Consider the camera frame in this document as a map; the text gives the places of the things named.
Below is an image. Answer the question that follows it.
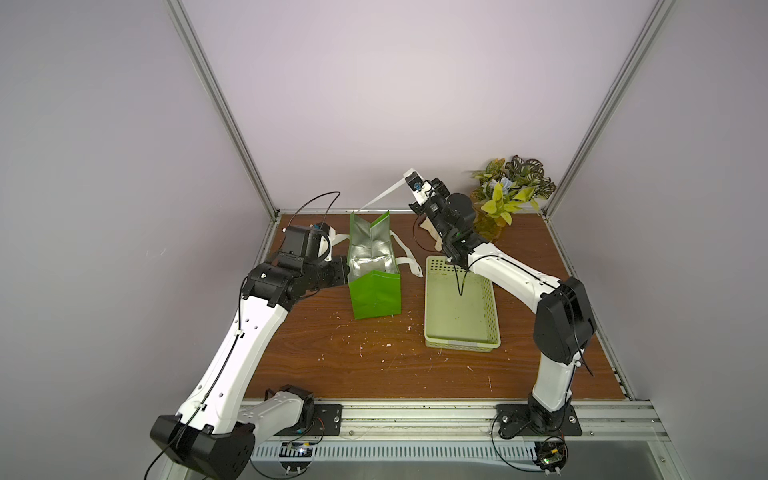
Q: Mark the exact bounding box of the green insulated delivery bag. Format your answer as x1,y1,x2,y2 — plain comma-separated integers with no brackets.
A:
332,210,424,320

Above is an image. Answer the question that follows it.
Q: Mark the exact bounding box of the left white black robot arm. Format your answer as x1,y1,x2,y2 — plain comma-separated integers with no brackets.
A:
150,257,348,479

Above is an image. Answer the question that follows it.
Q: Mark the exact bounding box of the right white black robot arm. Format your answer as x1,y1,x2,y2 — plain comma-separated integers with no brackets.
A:
410,191,596,431

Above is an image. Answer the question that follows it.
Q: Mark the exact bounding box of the beige rubber glove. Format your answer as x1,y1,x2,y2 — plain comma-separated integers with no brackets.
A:
419,218,443,251

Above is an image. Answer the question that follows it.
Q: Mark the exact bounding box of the potted artificial plant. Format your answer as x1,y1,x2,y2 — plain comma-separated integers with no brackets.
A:
470,155,557,242

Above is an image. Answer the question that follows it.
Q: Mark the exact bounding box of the light green plastic basket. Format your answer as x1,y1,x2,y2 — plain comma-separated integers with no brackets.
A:
424,256,501,353

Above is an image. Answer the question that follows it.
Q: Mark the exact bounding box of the left controller board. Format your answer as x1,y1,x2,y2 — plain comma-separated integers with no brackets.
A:
278,441,316,477

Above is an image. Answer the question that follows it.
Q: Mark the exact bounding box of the controller board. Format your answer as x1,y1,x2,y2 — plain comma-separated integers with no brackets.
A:
534,436,569,475
278,441,316,477

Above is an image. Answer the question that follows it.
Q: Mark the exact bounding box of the right controller board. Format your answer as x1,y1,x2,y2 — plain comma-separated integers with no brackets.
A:
534,436,569,475

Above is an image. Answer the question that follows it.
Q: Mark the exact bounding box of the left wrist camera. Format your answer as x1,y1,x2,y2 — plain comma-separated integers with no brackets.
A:
280,223,332,262

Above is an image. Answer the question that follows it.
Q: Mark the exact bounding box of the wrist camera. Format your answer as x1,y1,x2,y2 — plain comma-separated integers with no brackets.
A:
403,169,438,207
280,223,332,262

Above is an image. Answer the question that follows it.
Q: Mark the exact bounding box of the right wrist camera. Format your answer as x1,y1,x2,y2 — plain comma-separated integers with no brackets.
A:
403,169,438,207

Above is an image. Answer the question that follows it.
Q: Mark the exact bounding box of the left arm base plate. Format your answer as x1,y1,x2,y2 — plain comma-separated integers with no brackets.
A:
278,403,343,438

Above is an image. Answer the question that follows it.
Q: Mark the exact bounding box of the aluminium front rail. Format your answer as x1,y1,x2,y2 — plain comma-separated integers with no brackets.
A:
175,399,671,444

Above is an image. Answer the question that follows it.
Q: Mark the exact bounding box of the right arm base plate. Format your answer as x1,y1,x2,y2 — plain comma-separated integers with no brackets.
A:
493,403,583,440

